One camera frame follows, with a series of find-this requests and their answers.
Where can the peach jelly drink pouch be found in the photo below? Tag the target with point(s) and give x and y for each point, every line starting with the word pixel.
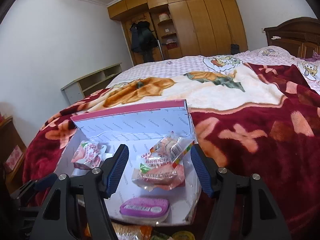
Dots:
pixel 89 155

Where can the red box on shelf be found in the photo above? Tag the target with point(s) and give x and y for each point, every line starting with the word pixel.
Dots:
pixel 171 45

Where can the dark hanging jacket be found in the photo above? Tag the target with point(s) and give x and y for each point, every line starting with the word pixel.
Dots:
pixel 143 41

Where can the red floral plush blanket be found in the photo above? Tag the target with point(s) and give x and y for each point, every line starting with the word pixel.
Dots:
pixel 254 119

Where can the black bag by wardrobe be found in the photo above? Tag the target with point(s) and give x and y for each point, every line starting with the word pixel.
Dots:
pixel 235 49

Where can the yellow jelly cup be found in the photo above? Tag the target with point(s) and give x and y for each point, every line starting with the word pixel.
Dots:
pixel 183 235

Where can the low white open shelf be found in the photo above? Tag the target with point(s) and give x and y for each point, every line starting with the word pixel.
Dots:
pixel 90 83

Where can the cream round box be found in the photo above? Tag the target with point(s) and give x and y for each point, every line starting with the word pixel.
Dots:
pixel 163 17

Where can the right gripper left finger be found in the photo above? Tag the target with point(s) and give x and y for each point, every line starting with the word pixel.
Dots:
pixel 59 216

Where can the pink cake snack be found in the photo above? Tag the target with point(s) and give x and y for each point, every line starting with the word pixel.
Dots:
pixel 164 177

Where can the pink checkered bed sheet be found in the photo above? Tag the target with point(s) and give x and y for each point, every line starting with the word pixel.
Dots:
pixel 223 64

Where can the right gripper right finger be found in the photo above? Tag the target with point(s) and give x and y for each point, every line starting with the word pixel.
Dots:
pixel 261 216

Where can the large wooden wardrobe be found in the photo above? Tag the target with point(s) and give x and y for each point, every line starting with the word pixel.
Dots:
pixel 199 27

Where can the clear colourful candy packet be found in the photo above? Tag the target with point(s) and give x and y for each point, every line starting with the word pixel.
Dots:
pixel 175 146

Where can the orange bread snack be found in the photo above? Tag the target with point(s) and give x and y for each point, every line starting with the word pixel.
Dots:
pixel 132 232

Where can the pink white cardboard box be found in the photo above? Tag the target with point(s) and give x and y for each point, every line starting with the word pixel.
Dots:
pixel 140 127

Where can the pink mint tin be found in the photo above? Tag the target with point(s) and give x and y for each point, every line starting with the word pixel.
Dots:
pixel 145 208

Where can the dark wooden headboard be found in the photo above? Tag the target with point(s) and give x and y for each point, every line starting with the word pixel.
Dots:
pixel 299 36

